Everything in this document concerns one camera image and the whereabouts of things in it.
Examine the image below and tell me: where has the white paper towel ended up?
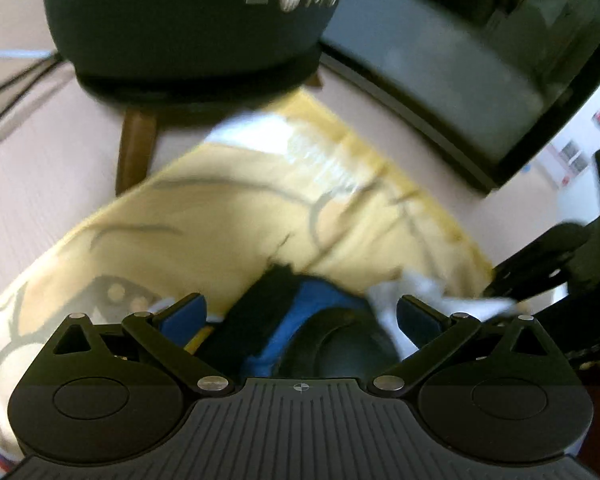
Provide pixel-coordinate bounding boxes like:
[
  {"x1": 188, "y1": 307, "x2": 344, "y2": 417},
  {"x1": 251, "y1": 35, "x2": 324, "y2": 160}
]
[{"x1": 365, "y1": 271, "x2": 517, "y2": 360}]

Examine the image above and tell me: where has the black blue knee pad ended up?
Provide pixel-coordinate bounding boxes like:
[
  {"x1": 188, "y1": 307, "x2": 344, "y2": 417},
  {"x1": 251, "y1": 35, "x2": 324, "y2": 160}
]
[{"x1": 194, "y1": 266, "x2": 401, "y2": 382}]

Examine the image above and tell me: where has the yellow cartoon printed cloth mat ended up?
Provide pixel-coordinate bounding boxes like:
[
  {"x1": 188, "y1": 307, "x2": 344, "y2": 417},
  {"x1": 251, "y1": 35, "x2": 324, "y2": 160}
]
[{"x1": 0, "y1": 91, "x2": 492, "y2": 455}]

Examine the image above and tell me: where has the black round appliance on legs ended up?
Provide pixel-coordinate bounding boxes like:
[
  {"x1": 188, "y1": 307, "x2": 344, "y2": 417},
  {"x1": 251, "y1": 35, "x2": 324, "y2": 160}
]
[{"x1": 43, "y1": 0, "x2": 339, "y2": 193}]

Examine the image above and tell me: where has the white cable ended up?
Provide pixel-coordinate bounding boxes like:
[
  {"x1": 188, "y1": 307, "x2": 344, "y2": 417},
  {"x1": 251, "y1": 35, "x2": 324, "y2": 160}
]
[{"x1": 0, "y1": 48, "x2": 56, "y2": 64}]

